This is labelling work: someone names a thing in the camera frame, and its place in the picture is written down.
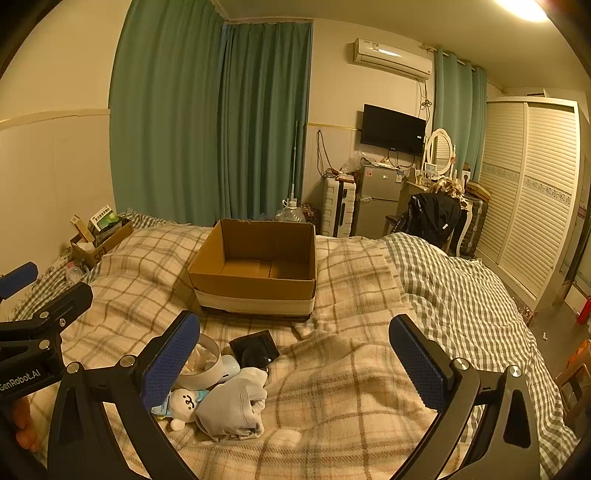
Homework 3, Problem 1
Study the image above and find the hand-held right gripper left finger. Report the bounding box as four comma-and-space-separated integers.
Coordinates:
47, 310, 202, 480

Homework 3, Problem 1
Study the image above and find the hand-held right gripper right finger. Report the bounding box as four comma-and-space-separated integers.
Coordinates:
388, 315, 563, 480

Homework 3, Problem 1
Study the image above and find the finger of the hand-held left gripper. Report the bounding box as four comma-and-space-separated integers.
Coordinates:
0, 281, 94, 352
0, 261, 39, 299

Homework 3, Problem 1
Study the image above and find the white plush toy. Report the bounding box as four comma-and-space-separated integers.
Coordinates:
151, 387, 211, 433

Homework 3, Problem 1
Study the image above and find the white oval gadget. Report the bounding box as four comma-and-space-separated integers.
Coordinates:
213, 354, 242, 384

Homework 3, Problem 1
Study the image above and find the white grey sock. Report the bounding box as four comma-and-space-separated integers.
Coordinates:
193, 366, 270, 440

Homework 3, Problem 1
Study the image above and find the black pouch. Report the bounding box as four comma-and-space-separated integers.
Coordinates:
229, 329, 281, 369

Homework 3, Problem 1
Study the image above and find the person's left hand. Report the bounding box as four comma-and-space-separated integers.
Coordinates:
11, 396, 38, 454

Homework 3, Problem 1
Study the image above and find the green checked bedsheet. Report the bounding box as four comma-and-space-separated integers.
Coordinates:
8, 209, 155, 320

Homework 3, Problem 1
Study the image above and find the small cardboard box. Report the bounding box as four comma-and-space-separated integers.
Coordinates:
69, 216, 135, 269

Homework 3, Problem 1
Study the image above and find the green checked duvet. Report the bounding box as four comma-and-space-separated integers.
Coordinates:
382, 232, 579, 480

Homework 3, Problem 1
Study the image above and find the green white carton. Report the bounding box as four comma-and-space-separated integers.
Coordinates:
88, 204, 123, 236

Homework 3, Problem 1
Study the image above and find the beige plaid blanket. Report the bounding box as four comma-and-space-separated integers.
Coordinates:
9, 223, 467, 480

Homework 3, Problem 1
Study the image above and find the black jacket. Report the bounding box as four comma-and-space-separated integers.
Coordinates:
396, 191, 463, 251

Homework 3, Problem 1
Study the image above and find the brown suitcase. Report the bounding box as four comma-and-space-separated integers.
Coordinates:
462, 182, 491, 257

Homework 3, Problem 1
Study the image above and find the wooden stool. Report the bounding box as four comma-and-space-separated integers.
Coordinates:
553, 339, 591, 431

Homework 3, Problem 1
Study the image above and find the grey refrigerator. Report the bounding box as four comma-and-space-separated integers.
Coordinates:
353, 164, 408, 239

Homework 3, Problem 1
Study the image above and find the white suitcase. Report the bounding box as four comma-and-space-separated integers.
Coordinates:
321, 177, 359, 239

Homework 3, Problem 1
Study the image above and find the blond furry item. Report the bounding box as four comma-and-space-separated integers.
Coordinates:
427, 178, 464, 199

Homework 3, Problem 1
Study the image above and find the clear water jug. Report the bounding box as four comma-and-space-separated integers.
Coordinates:
276, 197, 308, 225

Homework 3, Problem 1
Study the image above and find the white louvred wardrobe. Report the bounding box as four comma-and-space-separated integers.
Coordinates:
475, 95, 582, 313

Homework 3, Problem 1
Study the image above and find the clear plastic bag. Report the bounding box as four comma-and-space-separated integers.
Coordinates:
341, 154, 366, 179

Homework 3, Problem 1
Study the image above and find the white oval mirror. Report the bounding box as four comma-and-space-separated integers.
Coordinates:
425, 128, 454, 176

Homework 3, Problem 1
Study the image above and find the wide green curtain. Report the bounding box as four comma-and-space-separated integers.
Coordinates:
109, 0, 228, 227

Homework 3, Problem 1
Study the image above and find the white pole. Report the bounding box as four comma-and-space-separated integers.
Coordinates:
288, 120, 301, 204

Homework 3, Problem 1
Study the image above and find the narrow green curtain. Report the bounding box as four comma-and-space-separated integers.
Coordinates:
433, 46, 488, 186

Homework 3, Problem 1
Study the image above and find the white air conditioner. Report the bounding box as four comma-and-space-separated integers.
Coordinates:
353, 38, 434, 83

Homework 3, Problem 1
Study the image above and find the wall cable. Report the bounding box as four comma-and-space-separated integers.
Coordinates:
316, 128, 334, 177

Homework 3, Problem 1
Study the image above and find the black wall television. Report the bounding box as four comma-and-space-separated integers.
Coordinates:
359, 103, 428, 157

